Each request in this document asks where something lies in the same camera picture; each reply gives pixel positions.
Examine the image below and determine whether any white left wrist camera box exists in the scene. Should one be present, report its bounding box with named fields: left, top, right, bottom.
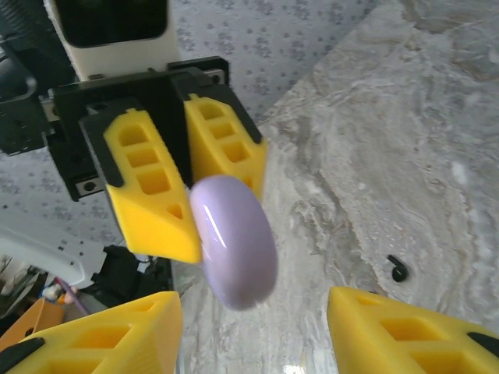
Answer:
left=43, top=0, right=181, bottom=82

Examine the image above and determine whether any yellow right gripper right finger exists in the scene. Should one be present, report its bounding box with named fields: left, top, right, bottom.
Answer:
left=326, top=285, right=499, bottom=374

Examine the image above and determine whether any orange box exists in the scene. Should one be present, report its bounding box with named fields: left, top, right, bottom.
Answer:
left=0, top=298, right=65, bottom=346

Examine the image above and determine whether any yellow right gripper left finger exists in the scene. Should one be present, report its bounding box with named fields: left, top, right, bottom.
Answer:
left=0, top=290, right=184, bottom=374

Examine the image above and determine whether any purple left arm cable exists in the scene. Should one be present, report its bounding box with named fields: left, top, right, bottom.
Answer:
left=57, top=277, right=91, bottom=317

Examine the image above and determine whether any purple earbud charging case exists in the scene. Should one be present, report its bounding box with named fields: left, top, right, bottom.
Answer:
left=189, top=175, right=278, bottom=312

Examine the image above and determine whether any small black curled piece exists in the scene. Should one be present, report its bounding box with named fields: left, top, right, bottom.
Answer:
left=388, top=255, right=409, bottom=284

